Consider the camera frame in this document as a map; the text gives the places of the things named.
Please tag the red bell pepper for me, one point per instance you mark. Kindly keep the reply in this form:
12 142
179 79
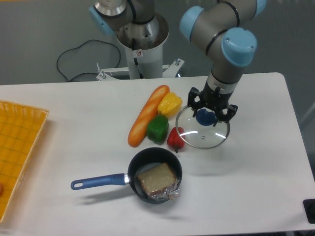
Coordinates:
176 139

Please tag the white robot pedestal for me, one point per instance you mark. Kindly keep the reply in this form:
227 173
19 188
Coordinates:
143 46

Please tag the black corner device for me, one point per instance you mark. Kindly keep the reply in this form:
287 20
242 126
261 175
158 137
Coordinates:
309 206

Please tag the black saucepan with blue handle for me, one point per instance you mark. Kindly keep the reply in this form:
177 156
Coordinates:
141 162

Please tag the orange baguette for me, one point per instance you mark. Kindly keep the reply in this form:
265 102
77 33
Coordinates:
149 111

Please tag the wrapped bread slice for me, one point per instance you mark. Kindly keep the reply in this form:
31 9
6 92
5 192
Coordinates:
159 182

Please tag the glass lid with blue knob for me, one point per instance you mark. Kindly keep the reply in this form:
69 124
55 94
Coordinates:
201 130

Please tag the yellow bell pepper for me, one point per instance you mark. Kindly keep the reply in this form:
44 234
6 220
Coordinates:
170 105

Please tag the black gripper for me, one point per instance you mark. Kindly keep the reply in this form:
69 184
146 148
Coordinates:
213 99

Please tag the green bell pepper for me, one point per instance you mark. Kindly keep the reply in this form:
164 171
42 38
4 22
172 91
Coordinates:
157 129

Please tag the yellow woven basket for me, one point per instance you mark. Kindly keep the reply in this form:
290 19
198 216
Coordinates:
20 128

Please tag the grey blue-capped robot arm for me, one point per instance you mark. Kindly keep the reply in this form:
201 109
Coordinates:
216 32

